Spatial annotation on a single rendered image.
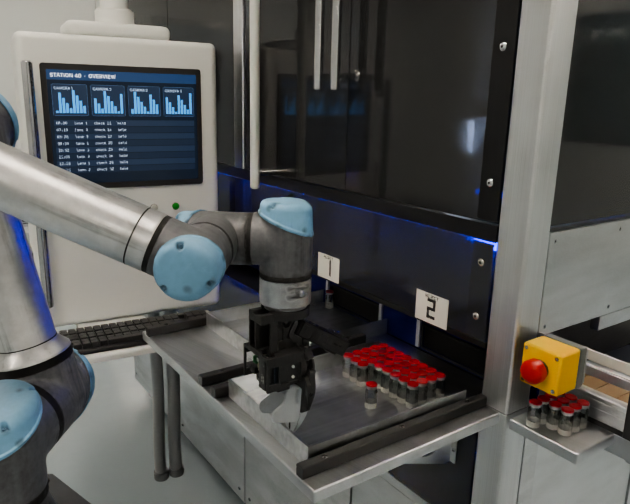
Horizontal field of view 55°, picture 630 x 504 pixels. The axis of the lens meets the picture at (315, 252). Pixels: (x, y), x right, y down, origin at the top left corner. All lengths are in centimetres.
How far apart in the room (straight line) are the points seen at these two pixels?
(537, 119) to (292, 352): 52
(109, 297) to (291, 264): 99
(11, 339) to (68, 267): 75
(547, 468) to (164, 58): 132
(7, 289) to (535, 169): 81
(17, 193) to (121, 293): 102
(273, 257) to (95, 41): 98
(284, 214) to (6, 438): 45
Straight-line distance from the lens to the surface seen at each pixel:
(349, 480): 94
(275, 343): 87
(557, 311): 116
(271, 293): 84
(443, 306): 117
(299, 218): 81
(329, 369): 124
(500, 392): 113
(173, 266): 70
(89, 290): 173
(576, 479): 146
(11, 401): 91
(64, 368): 99
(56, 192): 75
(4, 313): 97
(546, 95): 101
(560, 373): 104
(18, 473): 90
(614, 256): 128
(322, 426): 104
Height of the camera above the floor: 141
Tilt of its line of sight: 14 degrees down
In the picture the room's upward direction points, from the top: 1 degrees clockwise
